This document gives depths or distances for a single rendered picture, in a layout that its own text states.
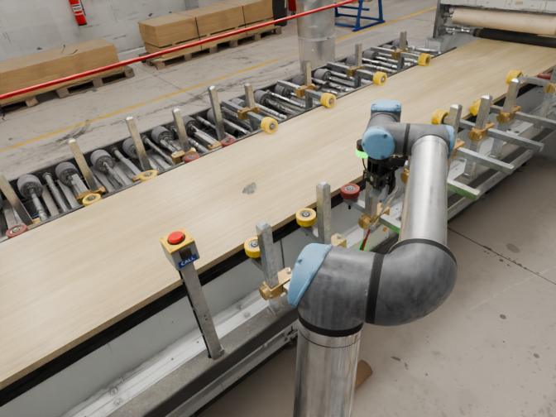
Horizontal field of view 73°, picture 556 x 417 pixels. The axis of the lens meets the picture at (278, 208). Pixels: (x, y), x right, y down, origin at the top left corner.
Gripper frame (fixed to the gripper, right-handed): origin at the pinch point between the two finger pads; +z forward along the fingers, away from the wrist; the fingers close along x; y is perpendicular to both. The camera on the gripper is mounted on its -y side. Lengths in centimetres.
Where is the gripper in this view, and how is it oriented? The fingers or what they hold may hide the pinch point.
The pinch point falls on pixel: (382, 198)
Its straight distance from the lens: 141.6
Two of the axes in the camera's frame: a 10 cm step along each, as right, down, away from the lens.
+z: 1.0, 7.9, 6.1
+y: -7.9, 4.3, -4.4
